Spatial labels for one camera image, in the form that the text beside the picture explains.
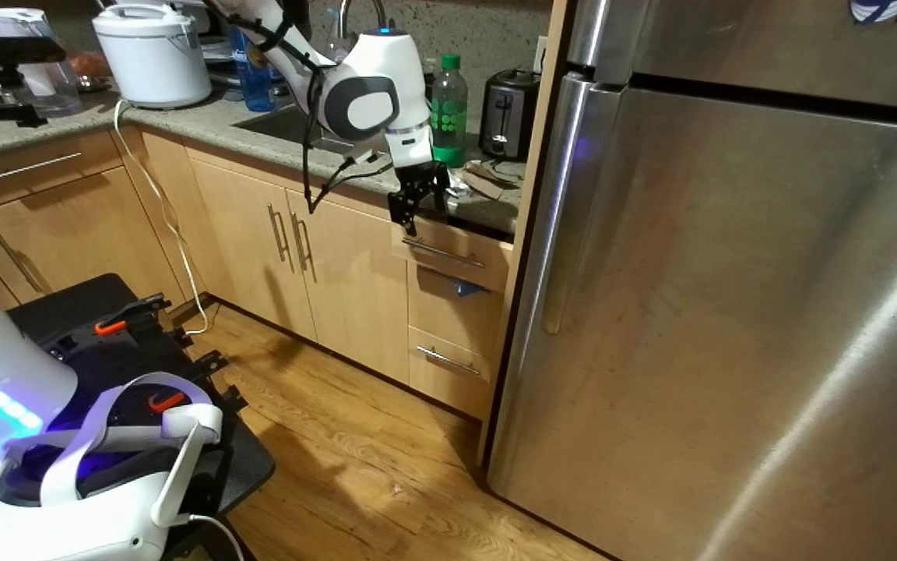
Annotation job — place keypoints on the clear plastic container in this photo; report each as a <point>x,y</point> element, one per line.
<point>53,88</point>

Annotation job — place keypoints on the metal sink faucet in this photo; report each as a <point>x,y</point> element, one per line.
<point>343,13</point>

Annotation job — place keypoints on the black coffee maker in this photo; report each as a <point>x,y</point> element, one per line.
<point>201,34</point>

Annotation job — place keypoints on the white flat device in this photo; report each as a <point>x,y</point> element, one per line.
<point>0,18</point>

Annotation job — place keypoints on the wide wood drawer front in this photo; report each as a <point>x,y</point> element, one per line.
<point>75,174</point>

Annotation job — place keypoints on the blue plastic cup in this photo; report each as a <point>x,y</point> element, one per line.
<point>251,92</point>

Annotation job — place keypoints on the wood cabinet side panel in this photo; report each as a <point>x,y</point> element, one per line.
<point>547,95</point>

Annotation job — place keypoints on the steel kitchen sink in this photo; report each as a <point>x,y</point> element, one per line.
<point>273,125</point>

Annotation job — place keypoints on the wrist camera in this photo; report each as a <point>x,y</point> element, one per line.
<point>371,163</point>

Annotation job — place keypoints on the green plastic bottle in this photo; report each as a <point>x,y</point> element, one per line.
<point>449,113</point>

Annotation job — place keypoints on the white VR headset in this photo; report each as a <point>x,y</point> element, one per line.
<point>84,532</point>

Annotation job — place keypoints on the shallow wood utensil drawer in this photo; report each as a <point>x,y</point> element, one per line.
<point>482,260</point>

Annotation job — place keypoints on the light wood cabinet door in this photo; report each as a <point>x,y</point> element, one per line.
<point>242,237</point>
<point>357,301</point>

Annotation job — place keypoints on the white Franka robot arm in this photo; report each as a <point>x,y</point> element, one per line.
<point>395,71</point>

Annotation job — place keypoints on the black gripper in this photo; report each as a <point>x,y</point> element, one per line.
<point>420,184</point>

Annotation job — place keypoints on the white rice cooker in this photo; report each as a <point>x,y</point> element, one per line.
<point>153,62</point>

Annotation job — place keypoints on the small orange object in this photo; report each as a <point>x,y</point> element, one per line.
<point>89,69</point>

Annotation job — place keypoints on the brown wooden utensil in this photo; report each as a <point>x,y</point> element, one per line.
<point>483,184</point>

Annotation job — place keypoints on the stainless steel refrigerator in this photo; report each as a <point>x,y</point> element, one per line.
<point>729,311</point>

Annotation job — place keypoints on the light wood drawer front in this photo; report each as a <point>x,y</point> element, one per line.
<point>449,393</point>
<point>449,314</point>

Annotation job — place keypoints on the white blue fridge magnet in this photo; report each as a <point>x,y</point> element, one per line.
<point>878,10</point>

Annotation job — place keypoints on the large wood cabinet door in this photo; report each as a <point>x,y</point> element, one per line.
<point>84,245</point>

